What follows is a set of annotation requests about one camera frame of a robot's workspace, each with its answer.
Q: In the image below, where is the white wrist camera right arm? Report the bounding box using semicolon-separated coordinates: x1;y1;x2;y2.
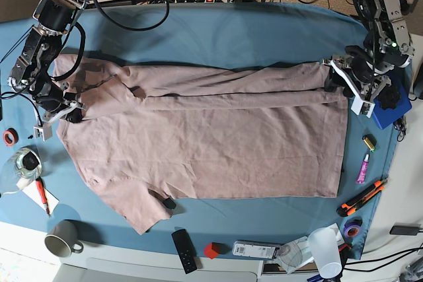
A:
33;124;52;141

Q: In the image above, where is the blue table cloth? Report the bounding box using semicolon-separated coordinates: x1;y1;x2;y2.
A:
1;3;397;258

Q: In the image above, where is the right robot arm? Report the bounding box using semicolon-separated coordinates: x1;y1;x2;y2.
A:
1;0;88;125

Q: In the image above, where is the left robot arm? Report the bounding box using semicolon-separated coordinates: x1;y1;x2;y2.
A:
323;0;414;117

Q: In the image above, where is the translucent plastic cup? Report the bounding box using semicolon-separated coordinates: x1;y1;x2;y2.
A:
307;227;342;279

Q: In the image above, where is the white barcode device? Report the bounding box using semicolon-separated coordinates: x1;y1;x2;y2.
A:
232;240;282;260

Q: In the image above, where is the black knob on box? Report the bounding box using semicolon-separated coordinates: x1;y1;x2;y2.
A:
376;85;401;110

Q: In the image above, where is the blue box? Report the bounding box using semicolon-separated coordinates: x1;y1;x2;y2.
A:
372;81;412;129

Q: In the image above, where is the red cube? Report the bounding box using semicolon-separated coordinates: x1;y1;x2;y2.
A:
204;242;221;260

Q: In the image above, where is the dusty pink T-shirt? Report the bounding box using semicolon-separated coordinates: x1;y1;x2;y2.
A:
57;59;348;233

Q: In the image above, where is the red pen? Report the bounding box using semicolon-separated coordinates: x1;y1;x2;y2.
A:
35;177;50;216

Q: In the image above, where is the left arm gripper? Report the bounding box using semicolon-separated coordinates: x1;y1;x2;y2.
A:
322;55;390;102

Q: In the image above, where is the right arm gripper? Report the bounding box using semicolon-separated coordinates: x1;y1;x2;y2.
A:
36;87;85;123

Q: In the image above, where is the purple glue tube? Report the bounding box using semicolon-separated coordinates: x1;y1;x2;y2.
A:
356;153;369;184

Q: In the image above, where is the red tape roll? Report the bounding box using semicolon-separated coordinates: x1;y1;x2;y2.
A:
2;128;19;147

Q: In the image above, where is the white paper note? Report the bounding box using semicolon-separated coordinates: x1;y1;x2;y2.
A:
23;180;59;216

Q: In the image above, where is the grey ceramic mug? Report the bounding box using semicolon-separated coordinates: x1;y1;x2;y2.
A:
44;220;84;258

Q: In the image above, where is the purple tape roll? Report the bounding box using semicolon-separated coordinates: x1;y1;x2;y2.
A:
343;219;363;238

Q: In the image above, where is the orange black utility knife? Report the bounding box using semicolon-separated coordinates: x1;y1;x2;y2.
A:
336;179;387;217

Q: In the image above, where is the black remote control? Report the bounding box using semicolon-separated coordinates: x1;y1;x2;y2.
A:
171;229;197;274

